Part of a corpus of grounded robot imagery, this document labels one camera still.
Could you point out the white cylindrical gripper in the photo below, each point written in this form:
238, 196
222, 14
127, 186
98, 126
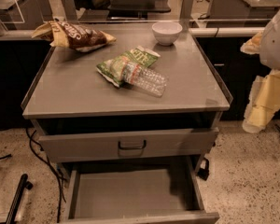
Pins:
276, 44

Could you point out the brown chip bag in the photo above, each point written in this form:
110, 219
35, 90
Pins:
68, 35

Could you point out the grey drawer cabinet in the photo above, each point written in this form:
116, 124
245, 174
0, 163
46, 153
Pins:
129, 124

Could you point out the green chip bag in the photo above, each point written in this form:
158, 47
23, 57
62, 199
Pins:
112, 70

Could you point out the grey open middle drawer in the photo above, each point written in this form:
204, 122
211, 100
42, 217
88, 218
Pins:
136, 191

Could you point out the grey top drawer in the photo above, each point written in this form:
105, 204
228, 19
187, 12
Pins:
127, 145

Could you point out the white bowl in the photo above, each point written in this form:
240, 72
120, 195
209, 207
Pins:
166, 32

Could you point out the clear plastic water bottle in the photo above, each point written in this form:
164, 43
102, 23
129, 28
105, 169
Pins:
144, 78

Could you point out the black bar on floor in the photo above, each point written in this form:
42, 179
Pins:
24, 184

